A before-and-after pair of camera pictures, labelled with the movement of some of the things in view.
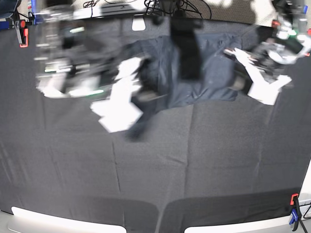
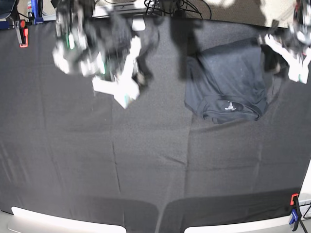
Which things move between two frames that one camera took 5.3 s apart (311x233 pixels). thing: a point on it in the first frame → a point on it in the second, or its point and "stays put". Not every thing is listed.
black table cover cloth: (203, 163) stays put
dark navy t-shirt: (160, 85) → (228, 80)
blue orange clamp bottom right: (296, 215) stays put
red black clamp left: (23, 33) stays put
